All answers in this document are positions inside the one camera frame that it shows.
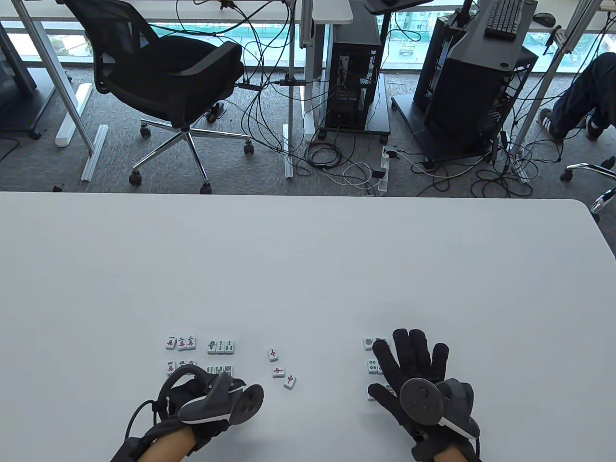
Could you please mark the person's left hand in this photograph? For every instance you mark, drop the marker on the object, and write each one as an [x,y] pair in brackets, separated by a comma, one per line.
[211,430]

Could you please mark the person's right hand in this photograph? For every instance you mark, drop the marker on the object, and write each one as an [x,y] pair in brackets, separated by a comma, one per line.
[416,356]

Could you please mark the four-circle mahjong tile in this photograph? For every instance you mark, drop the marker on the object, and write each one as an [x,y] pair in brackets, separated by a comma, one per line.
[373,366]

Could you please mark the single-circle mahjong tile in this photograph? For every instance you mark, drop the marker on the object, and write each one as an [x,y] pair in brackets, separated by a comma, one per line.
[368,342]

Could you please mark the seven-circle mahjong tile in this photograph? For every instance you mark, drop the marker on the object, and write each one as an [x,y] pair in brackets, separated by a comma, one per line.
[369,395]

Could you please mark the six-bamboo mahjong tile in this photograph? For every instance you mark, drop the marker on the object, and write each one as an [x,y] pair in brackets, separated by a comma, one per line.
[229,370]

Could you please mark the bird bamboo mahjong tile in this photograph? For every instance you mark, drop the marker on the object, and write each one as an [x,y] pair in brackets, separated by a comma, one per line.
[212,346]

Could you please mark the two-bamboo mahjong tile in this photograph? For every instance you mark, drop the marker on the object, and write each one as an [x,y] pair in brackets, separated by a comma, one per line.
[221,346]

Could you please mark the three-bamboo mahjong tile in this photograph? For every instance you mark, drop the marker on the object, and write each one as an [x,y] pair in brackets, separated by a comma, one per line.
[230,346]

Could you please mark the red-symbol mahjong tile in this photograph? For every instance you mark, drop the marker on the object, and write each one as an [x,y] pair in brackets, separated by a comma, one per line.
[289,381]
[273,354]
[278,371]

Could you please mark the person's left forearm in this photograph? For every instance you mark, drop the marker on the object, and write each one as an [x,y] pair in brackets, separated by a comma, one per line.
[171,447]

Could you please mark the person's right forearm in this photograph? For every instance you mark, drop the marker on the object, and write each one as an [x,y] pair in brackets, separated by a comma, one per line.
[455,457]

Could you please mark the grey hand tracking controller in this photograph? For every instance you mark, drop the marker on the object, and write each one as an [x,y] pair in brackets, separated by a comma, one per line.
[221,399]
[423,399]

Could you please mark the white power strip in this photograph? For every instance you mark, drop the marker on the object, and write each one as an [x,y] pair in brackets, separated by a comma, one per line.
[382,186]

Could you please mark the black wheeled computer cart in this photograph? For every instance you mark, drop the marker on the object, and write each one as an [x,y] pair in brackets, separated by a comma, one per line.
[404,110]
[378,120]

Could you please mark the black mesh office chair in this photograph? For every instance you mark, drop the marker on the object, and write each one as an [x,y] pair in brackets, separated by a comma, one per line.
[582,166]
[159,72]

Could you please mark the black computer tower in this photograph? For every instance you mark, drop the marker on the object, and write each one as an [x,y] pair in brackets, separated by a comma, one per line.
[353,86]
[471,106]

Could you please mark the black white striped sneaker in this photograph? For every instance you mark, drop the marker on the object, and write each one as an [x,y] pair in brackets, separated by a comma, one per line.
[547,122]
[594,131]

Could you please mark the black monitor stand with tray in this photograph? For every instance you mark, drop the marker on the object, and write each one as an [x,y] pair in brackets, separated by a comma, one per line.
[500,53]
[399,5]

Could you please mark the black foot pedal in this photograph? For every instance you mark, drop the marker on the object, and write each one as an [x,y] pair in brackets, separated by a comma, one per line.
[215,111]

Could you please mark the black power strip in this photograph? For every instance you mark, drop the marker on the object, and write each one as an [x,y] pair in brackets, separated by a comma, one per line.
[248,85]

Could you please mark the black keyboard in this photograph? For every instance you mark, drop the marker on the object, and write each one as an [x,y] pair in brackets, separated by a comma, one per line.
[504,19]

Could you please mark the white standing desk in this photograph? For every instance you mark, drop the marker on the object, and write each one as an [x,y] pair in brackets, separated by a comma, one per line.
[337,12]

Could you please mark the black computer mouse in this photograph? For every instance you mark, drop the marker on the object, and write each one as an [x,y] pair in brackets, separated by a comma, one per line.
[544,19]

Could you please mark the dark grey equipment cart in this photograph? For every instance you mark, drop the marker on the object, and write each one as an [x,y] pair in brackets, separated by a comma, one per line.
[17,62]

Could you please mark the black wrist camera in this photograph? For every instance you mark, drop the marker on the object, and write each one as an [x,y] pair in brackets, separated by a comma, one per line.
[427,450]

